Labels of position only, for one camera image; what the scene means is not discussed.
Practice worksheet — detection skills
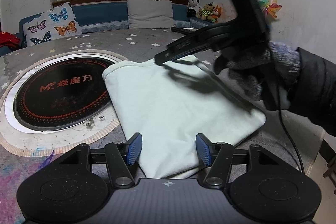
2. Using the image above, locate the orange fox plush toy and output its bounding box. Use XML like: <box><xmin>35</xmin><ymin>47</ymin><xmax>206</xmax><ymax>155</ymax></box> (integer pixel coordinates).
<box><xmin>212</xmin><ymin>5</ymin><xmax>222</xmax><ymax>23</ymax></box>

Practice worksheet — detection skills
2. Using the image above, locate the black remote control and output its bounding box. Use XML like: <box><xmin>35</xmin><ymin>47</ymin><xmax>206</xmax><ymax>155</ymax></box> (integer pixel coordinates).
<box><xmin>171</xmin><ymin>27</ymin><xmax>197</xmax><ymax>35</ymax></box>

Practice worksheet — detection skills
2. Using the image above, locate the bear plush toy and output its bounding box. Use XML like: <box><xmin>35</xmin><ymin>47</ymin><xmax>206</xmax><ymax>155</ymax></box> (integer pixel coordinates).
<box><xmin>195</xmin><ymin>2</ymin><xmax>215</xmax><ymax>20</ymax></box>

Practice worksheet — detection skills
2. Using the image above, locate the round induction cooker plate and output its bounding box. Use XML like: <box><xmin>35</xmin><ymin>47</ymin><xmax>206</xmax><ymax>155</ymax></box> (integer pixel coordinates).
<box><xmin>1</xmin><ymin>50</ymin><xmax>125</xmax><ymax>157</ymax></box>

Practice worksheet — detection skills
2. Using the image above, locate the black gloved right hand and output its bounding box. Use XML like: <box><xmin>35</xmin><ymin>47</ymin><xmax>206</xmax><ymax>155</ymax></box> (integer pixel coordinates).
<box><xmin>214</xmin><ymin>42</ymin><xmax>301</xmax><ymax>111</ymax></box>

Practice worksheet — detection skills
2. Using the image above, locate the butterfly print pillow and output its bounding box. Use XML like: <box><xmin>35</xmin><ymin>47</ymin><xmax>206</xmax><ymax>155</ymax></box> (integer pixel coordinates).
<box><xmin>23</xmin><ymin>2</ymin><xmax>82</xmax><ymax>47</ymax></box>

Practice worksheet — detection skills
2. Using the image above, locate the panda plush toy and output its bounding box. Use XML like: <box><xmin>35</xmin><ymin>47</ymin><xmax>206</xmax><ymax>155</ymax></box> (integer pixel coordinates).
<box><xmin>187</xmin><ymin>0</ymin><xmax>201</xmax><ymax>18</ymax></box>

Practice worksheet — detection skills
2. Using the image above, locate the black jacket right forearm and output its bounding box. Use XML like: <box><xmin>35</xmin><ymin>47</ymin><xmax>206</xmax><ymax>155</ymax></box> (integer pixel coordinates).
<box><xmin>288</xmin><ymin>48</ymin><xmax>336</xmax><ymax>136</ymax></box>

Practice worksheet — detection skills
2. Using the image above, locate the red patterned blanket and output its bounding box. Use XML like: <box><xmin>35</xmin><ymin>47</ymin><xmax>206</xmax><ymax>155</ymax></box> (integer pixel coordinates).
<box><xmin>0</xmin><ymin>32</ymin><xmax>21</xmax><ymax>51</ymax></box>

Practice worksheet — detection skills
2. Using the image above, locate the colourful pinwheel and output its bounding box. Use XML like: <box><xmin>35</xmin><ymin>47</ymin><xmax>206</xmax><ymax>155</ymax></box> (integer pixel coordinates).
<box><xmin>259</xmin><ymin>0</ymin><xmax>282</xmax><ymax>19</ymax></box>

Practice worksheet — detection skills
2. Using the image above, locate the pale green garment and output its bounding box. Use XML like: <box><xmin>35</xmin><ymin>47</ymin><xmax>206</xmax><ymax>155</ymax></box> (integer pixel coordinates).
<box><xmin>102</xmin><ymin>56</ymin><xmax>266</xmax><ymax>178</ymax></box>

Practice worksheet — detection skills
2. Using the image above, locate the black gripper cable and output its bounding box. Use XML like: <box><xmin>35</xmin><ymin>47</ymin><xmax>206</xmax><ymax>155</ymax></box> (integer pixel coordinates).
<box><xmin>273</xmin><ymin>82</ymin><xmax>306</xmax><ymax>175</ymax></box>

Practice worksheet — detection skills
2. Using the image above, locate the blue sofa bench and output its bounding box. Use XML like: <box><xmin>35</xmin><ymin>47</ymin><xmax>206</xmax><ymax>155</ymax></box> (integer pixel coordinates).
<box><xmin>0</xmin><ymin>0</ymin><xmax>219</xmax><ymax>57</ymax></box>

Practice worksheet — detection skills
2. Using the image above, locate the grey cushion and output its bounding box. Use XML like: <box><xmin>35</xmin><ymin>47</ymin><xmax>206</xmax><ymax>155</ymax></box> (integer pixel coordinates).
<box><xmin>127</xmin><ymin>0</ymin><xmax>174</xmax><ymax>29</ymax></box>

